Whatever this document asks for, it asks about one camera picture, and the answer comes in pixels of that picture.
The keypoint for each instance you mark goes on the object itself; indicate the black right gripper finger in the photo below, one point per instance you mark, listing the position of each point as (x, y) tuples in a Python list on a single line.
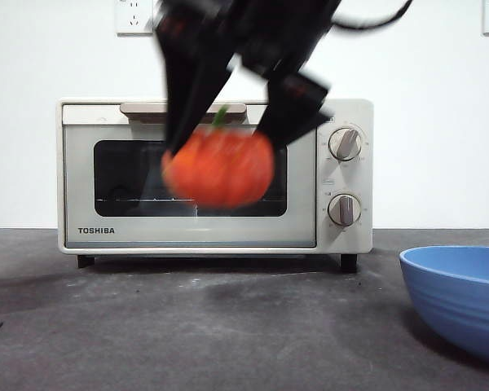
[(293, 110)]

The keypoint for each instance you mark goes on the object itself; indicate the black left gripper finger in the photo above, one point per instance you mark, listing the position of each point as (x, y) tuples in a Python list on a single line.
[(187, 93)]

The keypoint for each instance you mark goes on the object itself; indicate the orange pumpkin with green stem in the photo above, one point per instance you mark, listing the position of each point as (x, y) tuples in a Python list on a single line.
[(220, 171)]

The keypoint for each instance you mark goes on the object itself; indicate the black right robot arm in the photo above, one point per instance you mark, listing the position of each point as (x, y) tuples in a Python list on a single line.
[(269, 28)]

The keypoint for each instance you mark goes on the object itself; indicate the temperature knob of oven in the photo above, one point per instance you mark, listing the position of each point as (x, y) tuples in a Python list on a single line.
[(344, 143)]

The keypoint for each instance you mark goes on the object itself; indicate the timer knob of oven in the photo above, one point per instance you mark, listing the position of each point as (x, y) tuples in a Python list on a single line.
[(344, 209)]

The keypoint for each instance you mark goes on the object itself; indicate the cream white toaster oven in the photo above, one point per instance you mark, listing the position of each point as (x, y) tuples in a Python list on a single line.
[(236, 230)]

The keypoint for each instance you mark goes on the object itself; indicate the blue ribbed bowl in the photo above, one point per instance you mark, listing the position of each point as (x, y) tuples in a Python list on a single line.
[(460, 301)]

